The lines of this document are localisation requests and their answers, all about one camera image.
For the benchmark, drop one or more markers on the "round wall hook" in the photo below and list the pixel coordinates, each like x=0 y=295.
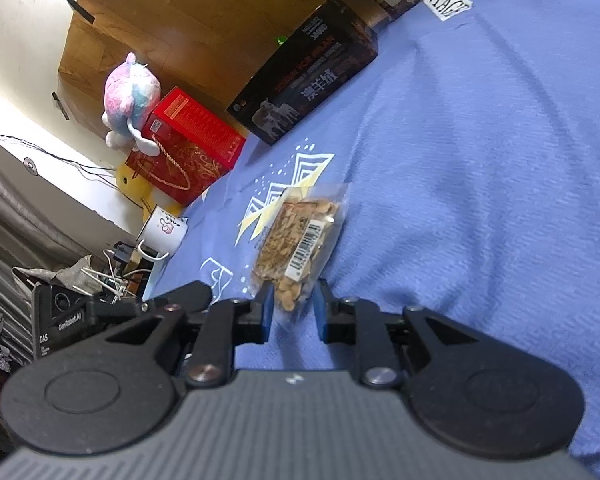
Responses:
x=29 y=165

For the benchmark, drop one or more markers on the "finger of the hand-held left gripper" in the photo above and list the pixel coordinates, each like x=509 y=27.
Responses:
x=195 y=295

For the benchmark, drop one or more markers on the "grey curtain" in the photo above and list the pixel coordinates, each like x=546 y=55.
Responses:
x=30 y=240

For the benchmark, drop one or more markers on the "blue printed bedsheet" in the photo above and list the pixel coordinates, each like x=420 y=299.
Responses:
x=480 y=160

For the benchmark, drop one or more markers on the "black power adapter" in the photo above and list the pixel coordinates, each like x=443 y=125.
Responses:
x=124 y=252

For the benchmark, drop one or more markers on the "large wooden board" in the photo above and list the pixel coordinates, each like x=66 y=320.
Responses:
x=180 y=20

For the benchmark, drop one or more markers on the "grey cloth bag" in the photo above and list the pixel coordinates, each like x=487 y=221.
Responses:
x=70 y=275

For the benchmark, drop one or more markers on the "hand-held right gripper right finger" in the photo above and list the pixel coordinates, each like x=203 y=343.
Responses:
x=320 y=312

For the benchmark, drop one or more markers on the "yellow plush toy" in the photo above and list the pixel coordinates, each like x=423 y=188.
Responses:
x=132 y=185

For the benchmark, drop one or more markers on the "black printed box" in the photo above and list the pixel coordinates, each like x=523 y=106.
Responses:
x=305 y=80

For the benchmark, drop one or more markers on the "pastel plush toy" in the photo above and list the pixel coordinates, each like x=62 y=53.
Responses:
x=127 y=95

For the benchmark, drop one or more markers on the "white enamel mug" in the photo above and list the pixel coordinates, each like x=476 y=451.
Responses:
x=165 y=232

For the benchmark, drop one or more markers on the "red gift box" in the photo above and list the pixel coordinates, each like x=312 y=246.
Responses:
x=190 y=140

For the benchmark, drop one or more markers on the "black tape strip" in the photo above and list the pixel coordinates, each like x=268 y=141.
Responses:
x=61 y=106
x=79 y=6

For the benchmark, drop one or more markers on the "clear nut packet barcode label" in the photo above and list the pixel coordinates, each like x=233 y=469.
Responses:
x=295 y=240

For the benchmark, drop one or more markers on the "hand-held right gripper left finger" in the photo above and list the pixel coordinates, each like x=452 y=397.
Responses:
x=267 y=312

